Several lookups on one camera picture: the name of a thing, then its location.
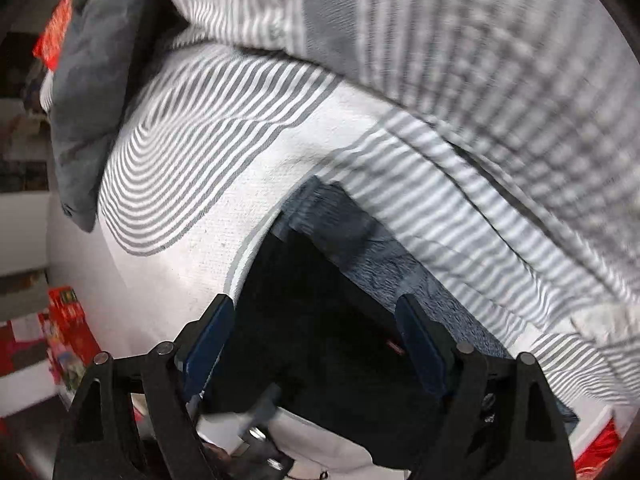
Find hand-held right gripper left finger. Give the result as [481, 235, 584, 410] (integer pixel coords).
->
[52, 294, 236, 480]

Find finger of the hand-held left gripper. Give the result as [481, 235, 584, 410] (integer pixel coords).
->
[237, 382, 290, 471]

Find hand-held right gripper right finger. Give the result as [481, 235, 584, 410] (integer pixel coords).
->
[394, 294, 576, 480]

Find black pants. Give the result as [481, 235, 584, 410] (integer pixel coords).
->
[200, 225, 516, 471]

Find blue floral cloth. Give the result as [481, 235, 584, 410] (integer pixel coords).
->
[272, 175, 581, 426]

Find red printed box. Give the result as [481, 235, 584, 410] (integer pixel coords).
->
[47, 285, 102, 397]

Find white grey striped bed sheet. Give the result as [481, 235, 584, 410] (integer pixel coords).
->
[47, 42, 626, 480]

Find red embroidered pillow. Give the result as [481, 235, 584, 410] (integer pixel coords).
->
[572, 417, 632, 480]

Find grey jacket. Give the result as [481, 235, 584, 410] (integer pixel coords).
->
[50, 0, 168, 233]

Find grey striped quilt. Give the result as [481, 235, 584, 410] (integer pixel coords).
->
[145, 0, 640, 406]

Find red cloth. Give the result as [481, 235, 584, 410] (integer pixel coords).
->
[32, 0, 78, 72]

